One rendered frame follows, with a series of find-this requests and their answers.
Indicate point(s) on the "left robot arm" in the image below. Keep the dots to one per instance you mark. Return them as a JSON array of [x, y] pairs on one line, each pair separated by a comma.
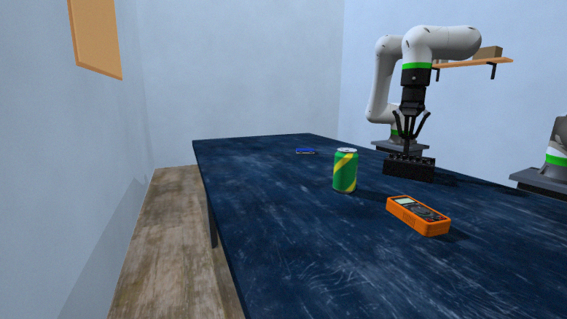
[[555, 166]]

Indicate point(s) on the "orange digital multimeter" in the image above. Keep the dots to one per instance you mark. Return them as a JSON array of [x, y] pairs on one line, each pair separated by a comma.
[[420, 217]]

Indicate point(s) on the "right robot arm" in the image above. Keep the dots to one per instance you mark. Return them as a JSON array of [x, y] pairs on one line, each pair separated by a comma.
[[419, 47]]

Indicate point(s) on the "grey lighting desk panel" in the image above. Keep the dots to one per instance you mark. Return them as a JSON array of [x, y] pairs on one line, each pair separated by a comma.
[[411, 166]]

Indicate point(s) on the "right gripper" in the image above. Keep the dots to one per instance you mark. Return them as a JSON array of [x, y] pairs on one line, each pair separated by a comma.
[[411, 94]]

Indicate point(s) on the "green and yellow striped drink can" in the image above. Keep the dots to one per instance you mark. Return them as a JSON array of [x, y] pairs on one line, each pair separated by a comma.
[[345, 170]]

